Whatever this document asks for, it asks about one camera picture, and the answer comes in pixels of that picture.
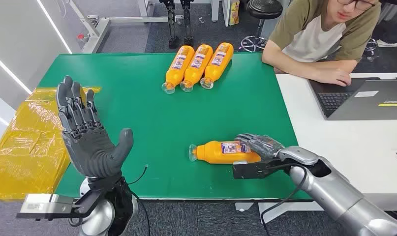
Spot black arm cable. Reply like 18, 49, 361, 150
126, 164, 151, 236
260, 163, 308, 236

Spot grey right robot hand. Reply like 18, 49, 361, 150
235, 133, 285, 162

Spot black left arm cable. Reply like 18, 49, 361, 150
126, 164, 151, 236

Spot white metal frame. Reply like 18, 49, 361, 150
67, 0, 186, 55

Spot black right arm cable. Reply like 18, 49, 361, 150
260, 163, 308, 236

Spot white shoe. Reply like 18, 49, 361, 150
376, 39, 397, 49

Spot green table mat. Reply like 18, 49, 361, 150
37, 53, 313, 200

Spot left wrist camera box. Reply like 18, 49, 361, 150
16, 193, 99, 219

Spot person's right hand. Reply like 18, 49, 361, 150
315, 67, 352, 88

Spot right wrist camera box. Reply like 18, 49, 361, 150
232, 161, 285, 180

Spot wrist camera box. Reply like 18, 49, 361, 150
232, 161, 285, 180
16, 193, 99, 219

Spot black robot leg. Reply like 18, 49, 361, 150
159, 0, 180, 50
180, 0, 195, 47

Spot yellow plastic wrapped box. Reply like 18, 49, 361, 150
0, 87, 102, 202

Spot yellow printed carton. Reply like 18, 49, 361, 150
229, 0, 241, 27

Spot white table foot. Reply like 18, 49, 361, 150
235, 201, 323, 224

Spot black round stool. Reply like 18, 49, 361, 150
239, 0, 284, 53

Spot orange bottle with blue label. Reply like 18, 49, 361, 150
188, 141, 262, 165

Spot grey laptop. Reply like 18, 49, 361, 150
308, 77, 397, 121

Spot person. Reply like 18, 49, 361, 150
262, 0, 382, 88

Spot chrome stool base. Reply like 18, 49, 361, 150
364, 38, 380, 62

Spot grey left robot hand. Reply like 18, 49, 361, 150
56, 75, 134, 179

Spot orange juice bottle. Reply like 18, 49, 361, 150
180, 44, 214, 93
200, 42, 234, 90
161, 45, 196, 95

